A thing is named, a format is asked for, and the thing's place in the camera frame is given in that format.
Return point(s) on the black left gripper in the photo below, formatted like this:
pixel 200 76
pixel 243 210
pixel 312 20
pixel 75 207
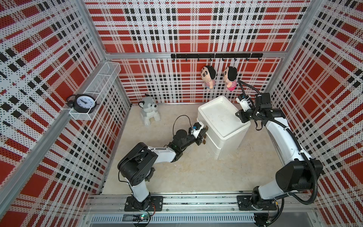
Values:
pixel 198 139

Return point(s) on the black alarm clock in basket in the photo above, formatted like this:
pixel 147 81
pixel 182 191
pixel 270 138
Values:
pixel 82 103

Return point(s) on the grey white husky plush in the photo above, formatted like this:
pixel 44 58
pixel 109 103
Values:
pixel 149 110

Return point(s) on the blue-shorts plush doll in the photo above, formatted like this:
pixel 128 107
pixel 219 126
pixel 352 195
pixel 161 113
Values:
pixel 208 75

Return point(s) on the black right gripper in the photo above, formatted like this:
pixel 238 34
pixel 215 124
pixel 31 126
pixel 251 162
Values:
pixel 242 117

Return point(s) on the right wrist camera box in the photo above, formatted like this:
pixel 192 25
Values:
pixel 245 102

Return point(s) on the white wire wall basket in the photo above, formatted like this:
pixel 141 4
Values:
pixel 98 87

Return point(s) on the pink-dressed plush doll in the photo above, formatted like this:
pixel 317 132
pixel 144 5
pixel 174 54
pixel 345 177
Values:
pixel 230 76

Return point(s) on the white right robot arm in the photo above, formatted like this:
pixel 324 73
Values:
pixel 298 178

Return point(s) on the black wall hook rail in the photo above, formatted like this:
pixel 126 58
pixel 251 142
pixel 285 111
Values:
pixel 218 56

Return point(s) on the white plastic drawer cabinet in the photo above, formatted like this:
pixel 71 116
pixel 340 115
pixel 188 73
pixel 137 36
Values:
pixel 225 131

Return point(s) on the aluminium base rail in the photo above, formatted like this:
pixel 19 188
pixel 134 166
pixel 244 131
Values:
pixel 201 210

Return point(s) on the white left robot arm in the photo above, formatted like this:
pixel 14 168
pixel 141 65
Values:
pixel 137 167

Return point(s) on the green circuit board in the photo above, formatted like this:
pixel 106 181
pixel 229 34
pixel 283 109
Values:
pixel 135 217

